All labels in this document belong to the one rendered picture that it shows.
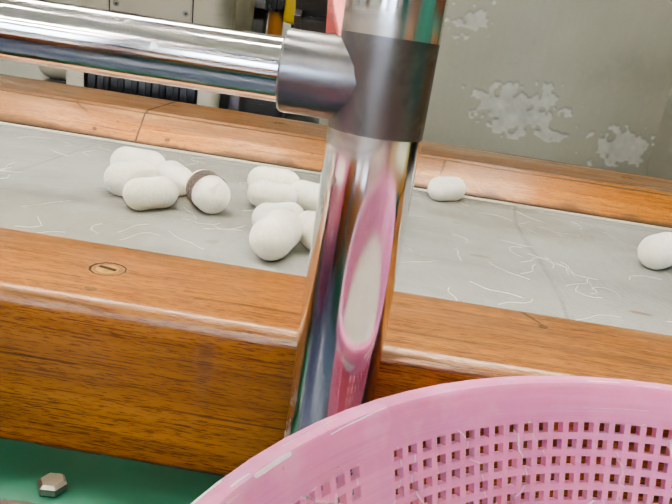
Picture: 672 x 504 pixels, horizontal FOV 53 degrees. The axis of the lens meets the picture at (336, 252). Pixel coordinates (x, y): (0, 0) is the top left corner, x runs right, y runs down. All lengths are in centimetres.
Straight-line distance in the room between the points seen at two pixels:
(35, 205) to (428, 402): 27
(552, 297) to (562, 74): 226
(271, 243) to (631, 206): 35
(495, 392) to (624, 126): 254
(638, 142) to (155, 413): 259
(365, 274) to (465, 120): 237
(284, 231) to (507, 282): 12
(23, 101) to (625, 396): 53
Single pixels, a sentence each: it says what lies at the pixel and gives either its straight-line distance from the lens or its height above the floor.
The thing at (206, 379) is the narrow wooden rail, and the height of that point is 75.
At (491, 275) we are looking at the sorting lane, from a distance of 37.
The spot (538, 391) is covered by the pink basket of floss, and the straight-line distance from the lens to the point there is 19.
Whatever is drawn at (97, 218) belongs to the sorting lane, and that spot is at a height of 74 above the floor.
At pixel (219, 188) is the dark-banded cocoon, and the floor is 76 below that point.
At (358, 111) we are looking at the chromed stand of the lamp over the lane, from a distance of 15.
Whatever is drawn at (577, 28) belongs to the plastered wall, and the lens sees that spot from 261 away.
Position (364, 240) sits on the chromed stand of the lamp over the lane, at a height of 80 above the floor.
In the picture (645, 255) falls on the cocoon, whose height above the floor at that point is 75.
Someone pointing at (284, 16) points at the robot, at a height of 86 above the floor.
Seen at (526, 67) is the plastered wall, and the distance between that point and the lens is 256.
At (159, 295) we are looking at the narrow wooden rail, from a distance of 22.
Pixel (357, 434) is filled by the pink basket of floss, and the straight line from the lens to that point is 16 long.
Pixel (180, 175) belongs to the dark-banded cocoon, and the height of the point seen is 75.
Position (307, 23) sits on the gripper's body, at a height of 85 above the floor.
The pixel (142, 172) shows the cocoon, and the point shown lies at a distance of 42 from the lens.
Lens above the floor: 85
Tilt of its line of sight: 18 degrees down
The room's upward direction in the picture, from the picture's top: 9 degrees clockwise
